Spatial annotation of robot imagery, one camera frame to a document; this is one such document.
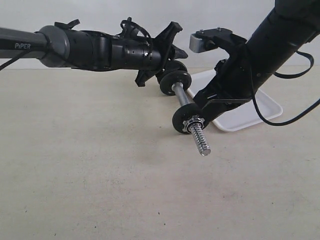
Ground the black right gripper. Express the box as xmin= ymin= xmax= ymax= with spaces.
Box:
xmin=193 ymin=57 xmax=252 ymax=125

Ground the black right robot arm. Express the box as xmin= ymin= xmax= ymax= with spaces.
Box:
xmin=189 ymin=0 xmax=320 ymax=124

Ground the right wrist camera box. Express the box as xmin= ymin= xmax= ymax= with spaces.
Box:
xmin=189 ymin=27 xmax=233 ymax=53

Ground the black weight plate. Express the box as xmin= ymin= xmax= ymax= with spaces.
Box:
xmin=159 ymin=70 xmax=192 ymax=96
xmin=172 ymin=103 xmax=209 ymax=135
xmin=155 ymin=60 xmax=188 ymax=84

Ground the chrome star collar nut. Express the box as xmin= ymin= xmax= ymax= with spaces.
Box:
xmin=182 ymin=115 xmax=205 ymax=134

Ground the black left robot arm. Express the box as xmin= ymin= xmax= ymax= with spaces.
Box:
xmin=0 ymin=17 xmax=188 ymax=87

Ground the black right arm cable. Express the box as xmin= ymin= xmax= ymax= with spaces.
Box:
xmin=248 ymin=49 xmax=320 ymax=127

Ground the white rectangular plastic tray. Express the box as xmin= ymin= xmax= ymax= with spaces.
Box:
xmin=187 ymin=70 xmax=283 ymax=132

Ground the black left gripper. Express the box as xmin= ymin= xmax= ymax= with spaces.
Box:
xmin=122 ymin=21 xmax=188 ymax=87

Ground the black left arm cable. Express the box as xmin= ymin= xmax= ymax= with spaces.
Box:
xmin=0 ymin=17 xmax=153 ymax=73

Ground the chrome threaded dumbbell bar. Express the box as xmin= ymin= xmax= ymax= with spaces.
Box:
xmin=172 ymin=83 xmax=211 ymax=156

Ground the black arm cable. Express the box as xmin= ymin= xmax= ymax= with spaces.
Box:
xmin=248 ymin=49 xmax=320 ymax=127
xmin=0 ymin=17 xmax=153 ymax=73

